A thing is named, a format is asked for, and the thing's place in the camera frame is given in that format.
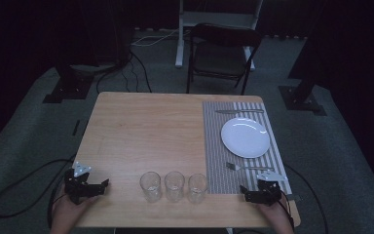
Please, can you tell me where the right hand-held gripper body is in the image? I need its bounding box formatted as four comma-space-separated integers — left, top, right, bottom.
244, 170, 288, 207

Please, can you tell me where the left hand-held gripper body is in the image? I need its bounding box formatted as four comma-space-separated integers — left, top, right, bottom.
63, 161, 102, 206

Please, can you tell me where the person's right hand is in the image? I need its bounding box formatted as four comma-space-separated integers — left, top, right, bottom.
256, 200, 295, 234

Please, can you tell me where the person's left hand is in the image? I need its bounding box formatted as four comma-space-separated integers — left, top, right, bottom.
50, 187, 100, 234

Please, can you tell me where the silver fork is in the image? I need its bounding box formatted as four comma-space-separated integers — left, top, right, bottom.
225, 161, 276, 173

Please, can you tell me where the grey striped placemat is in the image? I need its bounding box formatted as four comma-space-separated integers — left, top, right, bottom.
202, 100, 293, 195

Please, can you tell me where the clear drinking glass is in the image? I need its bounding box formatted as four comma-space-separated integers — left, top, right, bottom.
139, 171, 163, 203
164, 171, 186, 203
187, 173, 208, 205

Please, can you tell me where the white round plate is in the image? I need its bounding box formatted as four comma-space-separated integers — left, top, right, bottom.
220, 116, 272, 159

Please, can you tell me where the small black bar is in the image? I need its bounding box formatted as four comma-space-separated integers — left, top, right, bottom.
71, 119, 81, 137

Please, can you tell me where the silver table knife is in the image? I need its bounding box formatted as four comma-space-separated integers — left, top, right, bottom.
214, 108, 265, 115

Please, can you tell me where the black folding chair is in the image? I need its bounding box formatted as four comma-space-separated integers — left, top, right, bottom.
185, 22, 263, 97

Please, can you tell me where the black stand base plate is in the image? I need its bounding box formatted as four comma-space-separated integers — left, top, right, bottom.
278, 85, 327, 117
42, 63, 95, 104

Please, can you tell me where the black floor cable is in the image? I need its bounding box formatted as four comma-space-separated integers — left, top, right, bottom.
95, 50, 153, 96

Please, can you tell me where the white cable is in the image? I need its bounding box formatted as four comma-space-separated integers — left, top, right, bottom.
131, 28, 192, 48

